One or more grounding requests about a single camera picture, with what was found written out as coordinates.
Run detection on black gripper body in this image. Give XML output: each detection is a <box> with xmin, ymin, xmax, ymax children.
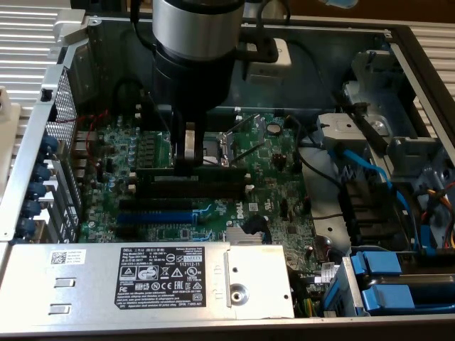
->
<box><xmin>152</xmin><ymin>45</ymin><xmax>236</xmax><ymax>124</ymax></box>

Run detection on green RAM stick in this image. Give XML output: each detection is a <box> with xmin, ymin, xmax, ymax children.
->
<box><xmin>136</xmin><ymin>166</ymin><xmax>248</xmax><ymax>180</ymax></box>

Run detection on CPU socket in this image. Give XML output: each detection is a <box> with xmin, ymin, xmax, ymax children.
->
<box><xmin>201</xmin><ymin>131</ymin><xmax>237</xmax><ymax>168</ymax></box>

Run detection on long black expansion slot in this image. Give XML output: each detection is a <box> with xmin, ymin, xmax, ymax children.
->
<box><xmin>118</xmin><ymin>197</ymin><xmax>193</xmax><ymax>211</ymax></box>

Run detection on thin metal locking lever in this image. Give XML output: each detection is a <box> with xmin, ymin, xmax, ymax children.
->
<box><xmin>232</xmin><ymin>140</ymin><xmax>262</xmax><ymax>163</ymax></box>

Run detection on blue expansion slot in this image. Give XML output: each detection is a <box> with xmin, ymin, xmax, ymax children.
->
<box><xmin>116</xmin><ymin>211</ymin><xmax>196</xmax><ymax>224</ymax></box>

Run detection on metal rear port block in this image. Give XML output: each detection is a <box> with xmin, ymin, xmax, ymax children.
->
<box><xmin>70</xmin><ymin>129</ymin><xmax>100</xmax><ymax>173</ymax></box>

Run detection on green Dell motherboard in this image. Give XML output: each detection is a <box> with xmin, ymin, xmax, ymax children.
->
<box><xmin>73</xmin><ymin>108</ymin><xmax>321</xmax><ymax>285</ymax></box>

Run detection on silver finned chipset heatsink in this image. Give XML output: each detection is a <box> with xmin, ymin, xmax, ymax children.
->
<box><xmin>225</xmin><ymin>227</ymin><xmax>267</xmax><ymax>246</ymax></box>

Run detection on open PC case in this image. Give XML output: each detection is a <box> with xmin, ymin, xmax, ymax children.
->
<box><xmin>0</xmin><ymin>9</ymin><xmax>455</xmax><ymax>338</ymax></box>

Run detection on blue card retention clip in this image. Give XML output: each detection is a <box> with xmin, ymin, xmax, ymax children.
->
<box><xmin>30</xmin><ymin>180</ymin><xmax>48</xmax><ymax>200</ymax></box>
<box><xmin>17</xmin><ymin>217</ymin><xmax>36</xmax><ymax>237</ymax></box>
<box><xmin>23</xmin><ymin>198</ymin><xmax>42</xmax><ymax>218</ymax></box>
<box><xmin>35</xmin><ymin>163</ymin><xmax>53</xmax><ymax>182</ymax></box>
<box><xmin>41</xmin><ymin>136</ymin><xmax>60</xmax><ymax>157</ymax></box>

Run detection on black power supply label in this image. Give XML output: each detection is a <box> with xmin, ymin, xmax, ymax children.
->
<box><xmin>114</xmin><ymin>247</ymin><xmax>206</xmax><ymax>309</ymax></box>

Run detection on white barcode sticker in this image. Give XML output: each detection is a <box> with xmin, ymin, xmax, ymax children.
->
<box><xmin>48</xmin><ymin>249</ymin><xmax>86</xmax><ymax>266</ymax></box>

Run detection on silver power supply unit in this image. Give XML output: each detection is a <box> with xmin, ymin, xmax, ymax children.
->
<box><xmin>0</xmin><ymin>241</ymin><xmax>296</xmax><ymax>320</ymax></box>

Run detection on black ribbed fan shroud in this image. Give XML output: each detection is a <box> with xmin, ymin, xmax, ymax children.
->
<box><xmin>337</xmin><ymin>179</ymin><xmax>413</xmax><ymax>251</ymax></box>

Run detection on grey metal disk bay cage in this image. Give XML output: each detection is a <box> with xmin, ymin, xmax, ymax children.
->
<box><xmin>316</xmin><ymin>49</ymin><xmax>455</xmax><ymax>256</ymax></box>

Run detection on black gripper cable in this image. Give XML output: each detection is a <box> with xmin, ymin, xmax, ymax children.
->
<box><xmin>129</xmin><ymin>0</ymin><xmax>158</xmax><ymax>53</ymax></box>

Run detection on black looped wire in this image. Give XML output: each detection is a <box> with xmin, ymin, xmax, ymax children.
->
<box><xmin>112</xmin><ymin>80</ymin><xmax>145</xmax><ymax>114</ymax></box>

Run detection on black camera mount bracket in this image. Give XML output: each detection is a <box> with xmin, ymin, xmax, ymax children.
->
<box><xmin>232</xmin><ymin>40</ymin><xmax>280</xmax><ymax>64</ymax></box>

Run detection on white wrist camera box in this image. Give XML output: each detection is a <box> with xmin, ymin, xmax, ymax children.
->
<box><xmin>246</xmin><ymin>37</ymin><xmax>293</xmax><ymax>85</ymax></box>

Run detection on thin red wire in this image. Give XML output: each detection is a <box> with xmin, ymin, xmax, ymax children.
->
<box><xmin>56</xmin><ymin>109</ymin><xmax>110</xmax><ymax>168</ymax></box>

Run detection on black camera cable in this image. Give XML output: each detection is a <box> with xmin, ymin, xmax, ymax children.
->
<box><xmin>256</xmin><ymin>0</ymin><xmax>267</xmax><ymax>40</ymax></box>

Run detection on black folded wire bundle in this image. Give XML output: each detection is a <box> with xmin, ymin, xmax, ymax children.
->
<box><xmin>240</xmin><ymin>214</ymin><xmax>273</xmax><ymax>246</ymax></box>

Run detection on silver aluminium corner bracket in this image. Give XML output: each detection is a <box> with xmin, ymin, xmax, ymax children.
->
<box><xmin>52</xmin><ymin>9</ymin><xmax>90</xmax><ymax>47</ymax></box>

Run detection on black curved power wire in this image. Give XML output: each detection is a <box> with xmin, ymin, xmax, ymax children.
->
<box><xmin>284</xmin><ymin>115</ymin><xmax>344</xmax><ymax>189</ymax></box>

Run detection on black wire with flat connector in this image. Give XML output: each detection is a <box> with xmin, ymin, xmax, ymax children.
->
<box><xmin>329</xmin><ymin>88</ymin><xmax>390</xmax><ymax>152</ymax></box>

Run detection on blue flat data wire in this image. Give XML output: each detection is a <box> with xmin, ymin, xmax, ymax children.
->
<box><xmin>327</xmin><ymin>147</ymin><xmax>433</xmax><ymax>256</ymax></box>

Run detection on blue disk caddy handle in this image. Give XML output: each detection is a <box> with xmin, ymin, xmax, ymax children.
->
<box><xmin>361</xmin><ymin>283</ymin><xmax>416</xmax><ymax>316</ymax></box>
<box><xmin>350</xmin><ymin>251</ymin><xmax>403</xmax><ymax>276</ymax></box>

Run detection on orange red yellow power wires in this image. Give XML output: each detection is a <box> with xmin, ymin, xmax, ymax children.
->
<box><xmin>420</xmin><ymin>188</ymin><xmax>455</xmax><ymax>249</ymax></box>

